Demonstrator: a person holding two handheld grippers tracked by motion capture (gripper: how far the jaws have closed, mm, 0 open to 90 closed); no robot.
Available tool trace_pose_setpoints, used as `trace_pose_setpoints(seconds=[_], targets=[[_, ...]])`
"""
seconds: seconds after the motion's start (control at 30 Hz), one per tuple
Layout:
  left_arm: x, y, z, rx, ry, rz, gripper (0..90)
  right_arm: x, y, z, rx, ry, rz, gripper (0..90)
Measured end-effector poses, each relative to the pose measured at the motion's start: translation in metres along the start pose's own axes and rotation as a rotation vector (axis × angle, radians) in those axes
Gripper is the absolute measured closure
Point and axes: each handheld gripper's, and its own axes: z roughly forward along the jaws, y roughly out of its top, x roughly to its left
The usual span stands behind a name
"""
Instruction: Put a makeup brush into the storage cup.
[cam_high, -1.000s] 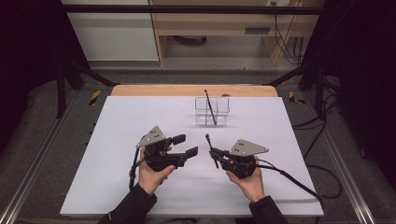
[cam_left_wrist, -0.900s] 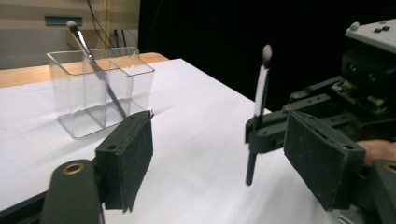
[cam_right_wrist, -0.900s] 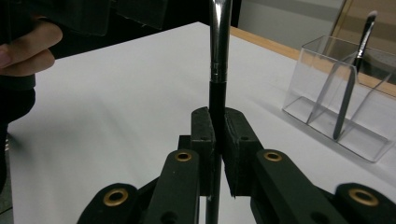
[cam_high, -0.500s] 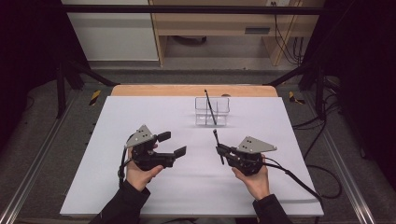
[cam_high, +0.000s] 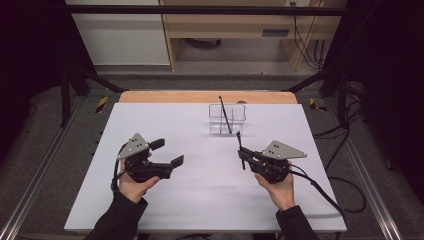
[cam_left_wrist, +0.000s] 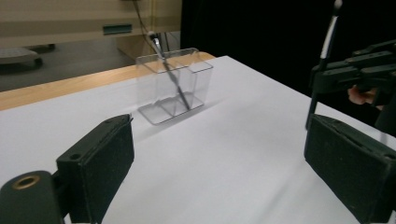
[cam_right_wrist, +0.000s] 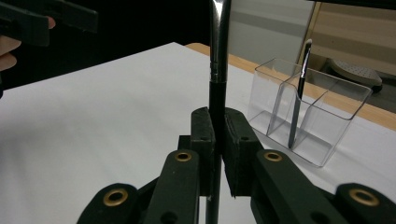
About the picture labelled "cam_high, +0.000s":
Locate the black frame crossbar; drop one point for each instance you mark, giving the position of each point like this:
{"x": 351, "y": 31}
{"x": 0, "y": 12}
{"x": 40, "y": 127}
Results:
{"x": 200, "y": 10}

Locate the white cabinet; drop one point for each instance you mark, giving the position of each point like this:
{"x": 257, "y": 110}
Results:
{"x": 123, "y": 40}

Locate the aluminium floor rail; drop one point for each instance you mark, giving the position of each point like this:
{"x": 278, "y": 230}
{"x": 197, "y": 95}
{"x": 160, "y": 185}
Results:
{"x": 20, "y": 213}
{"x": 383, "y": 213}

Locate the grey desk label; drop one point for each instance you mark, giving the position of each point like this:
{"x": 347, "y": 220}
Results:
{"x": 275, "y": 32}

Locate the black frame brace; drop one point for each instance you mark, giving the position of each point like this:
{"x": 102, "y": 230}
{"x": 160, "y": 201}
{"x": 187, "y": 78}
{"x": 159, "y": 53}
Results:
{"x": 100, "y": 79}
{"x": 306, "y": 81}

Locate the black frame post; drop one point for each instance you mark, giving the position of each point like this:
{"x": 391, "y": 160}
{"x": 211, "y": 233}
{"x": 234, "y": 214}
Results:
{"x": 65, "y": 100}
{"x": 342, "y": 100}

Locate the black curtain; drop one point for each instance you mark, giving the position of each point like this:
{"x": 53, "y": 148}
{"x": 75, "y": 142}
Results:
{"x": 30, "y": 50}
{"x": 393, "y": 66}

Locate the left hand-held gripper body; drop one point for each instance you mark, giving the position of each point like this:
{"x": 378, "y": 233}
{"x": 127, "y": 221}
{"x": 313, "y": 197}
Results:
{"x": 150, "y": 168}

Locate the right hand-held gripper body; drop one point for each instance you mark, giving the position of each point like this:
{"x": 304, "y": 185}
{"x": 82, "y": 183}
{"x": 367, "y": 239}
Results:
{"x": 271, "y": 166}

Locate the person's left hand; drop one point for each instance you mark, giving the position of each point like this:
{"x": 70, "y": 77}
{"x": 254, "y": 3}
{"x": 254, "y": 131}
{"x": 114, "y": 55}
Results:
{"x": 133, "y": 190}

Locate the light wooden desk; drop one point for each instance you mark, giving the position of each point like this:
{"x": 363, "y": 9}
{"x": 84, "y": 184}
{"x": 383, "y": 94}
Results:
{"x": 233, "y": 23}

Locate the white table cover board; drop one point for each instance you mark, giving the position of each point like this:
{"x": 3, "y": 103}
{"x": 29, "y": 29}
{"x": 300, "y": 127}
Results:
{"x": 206, "y": 200}

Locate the wooden table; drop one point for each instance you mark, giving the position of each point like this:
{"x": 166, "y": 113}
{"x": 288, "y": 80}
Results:
{"x": 183, "y": 97}

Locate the person's right hand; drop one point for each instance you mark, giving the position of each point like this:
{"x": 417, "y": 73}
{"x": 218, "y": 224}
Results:
{"x": 281, "y": 195}

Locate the yellow black tape strip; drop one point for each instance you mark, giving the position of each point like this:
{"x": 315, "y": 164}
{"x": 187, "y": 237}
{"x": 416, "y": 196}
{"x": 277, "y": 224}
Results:
{"x": 102, "y": 104}
{"x": 313, "y": 104}

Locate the clear acrylic organizer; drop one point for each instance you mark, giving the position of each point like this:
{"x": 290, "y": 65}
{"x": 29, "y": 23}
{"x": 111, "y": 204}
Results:
{"x": 216, "y": 128}

